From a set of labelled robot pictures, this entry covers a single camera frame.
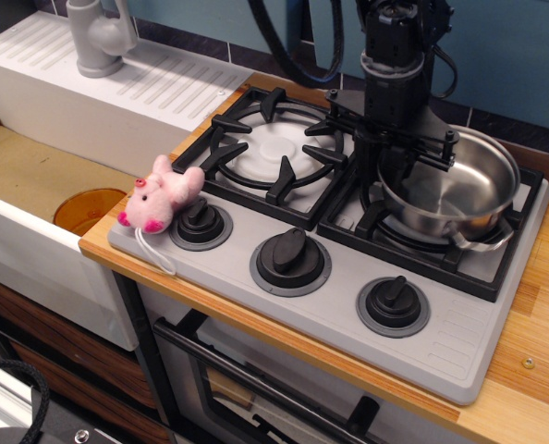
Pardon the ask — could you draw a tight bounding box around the pink stuffed pig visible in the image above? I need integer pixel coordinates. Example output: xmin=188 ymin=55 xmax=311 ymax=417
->
xmin=117 ymin=154 xmax=205 ymax=275

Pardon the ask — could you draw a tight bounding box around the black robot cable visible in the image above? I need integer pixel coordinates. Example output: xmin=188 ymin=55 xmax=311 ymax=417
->
xmin=249 ymin=0 xmax=459 ymax=99

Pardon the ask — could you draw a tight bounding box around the black middle stove knob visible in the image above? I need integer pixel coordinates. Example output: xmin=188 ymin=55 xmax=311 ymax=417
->
xmin=250 ymin=228 xmax=332 ymax=298

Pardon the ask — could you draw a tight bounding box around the white oven door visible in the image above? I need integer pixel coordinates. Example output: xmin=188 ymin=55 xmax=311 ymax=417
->
xmin=152 ymin=310 xmax=449 ymax=443

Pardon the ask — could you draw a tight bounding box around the black stove knob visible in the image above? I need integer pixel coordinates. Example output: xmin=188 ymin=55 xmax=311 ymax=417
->
xmin=250 ymin=228 xmax=332 ymax=298
xmin=169 ymin=198 xmax=233 ymax=252
xmin=356 ymin=276 xmax=431 ymax=339

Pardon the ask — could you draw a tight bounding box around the white toy sink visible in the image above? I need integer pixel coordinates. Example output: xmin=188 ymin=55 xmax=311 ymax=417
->
xmin=0 ymin=12 xmax=250 ymax=351

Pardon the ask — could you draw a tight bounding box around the grey toy stove top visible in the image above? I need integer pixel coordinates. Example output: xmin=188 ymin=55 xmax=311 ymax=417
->
xmin=106 ymin=85 xmax=549 ymax=407

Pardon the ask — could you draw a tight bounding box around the black braided cable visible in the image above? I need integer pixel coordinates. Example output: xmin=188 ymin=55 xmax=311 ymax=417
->
xmin=0 ymin=358 xmax=49 ymax=444

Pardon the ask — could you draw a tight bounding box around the black burner grate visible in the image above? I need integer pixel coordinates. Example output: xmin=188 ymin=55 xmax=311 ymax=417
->
xmin=173 ymin=87 xmax=356 ymax=230
xmin=317 ymin=159 xmax=549 ymax=302

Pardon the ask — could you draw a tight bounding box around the black left stove knob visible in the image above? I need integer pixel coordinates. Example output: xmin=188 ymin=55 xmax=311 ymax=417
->
xmin=169 ymin=198 xmax=233 ymax=252

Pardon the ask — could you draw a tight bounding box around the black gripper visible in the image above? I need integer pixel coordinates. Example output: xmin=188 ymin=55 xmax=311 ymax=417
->
xmin=325 ymin=64 xmax=458 ymax=210

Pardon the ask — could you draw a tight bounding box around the stainless steel pan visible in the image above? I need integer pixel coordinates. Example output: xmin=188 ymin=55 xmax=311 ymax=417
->
xmin=377 ymin=126 xmax=520 ymax=253

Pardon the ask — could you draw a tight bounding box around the wooden drawer front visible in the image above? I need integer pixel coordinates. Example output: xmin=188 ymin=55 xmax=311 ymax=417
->
xmin=0 ymin=283 xmax=175 ymax=443

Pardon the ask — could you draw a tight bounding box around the black right stove knob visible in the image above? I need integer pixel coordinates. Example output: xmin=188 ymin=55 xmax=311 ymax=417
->
xmin=356 ymin=276 xmax=431 ymax=339

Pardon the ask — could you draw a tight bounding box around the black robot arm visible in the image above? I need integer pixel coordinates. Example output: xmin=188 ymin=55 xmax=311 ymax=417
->
xmin=326 ymin=1 xmax=459 ymax=207

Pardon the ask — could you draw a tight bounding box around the black right burner grate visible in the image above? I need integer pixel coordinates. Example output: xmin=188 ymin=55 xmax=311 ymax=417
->
xmin=317 ymin=159 xmax=549 ymax=302

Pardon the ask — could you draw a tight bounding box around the grey toy faucet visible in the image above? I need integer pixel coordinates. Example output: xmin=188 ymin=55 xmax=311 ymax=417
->
xmin=66 ymin=0 xmax=138 ymax=79

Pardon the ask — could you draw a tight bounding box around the orange plastic plate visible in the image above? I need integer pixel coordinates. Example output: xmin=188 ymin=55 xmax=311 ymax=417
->
xmin=53 ymin=188 xmax=126 ymax=236

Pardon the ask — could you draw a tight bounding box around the black left burner grate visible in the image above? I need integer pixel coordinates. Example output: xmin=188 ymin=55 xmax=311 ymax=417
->
xmin=173 ymin=87 xmax=356 ymax=230

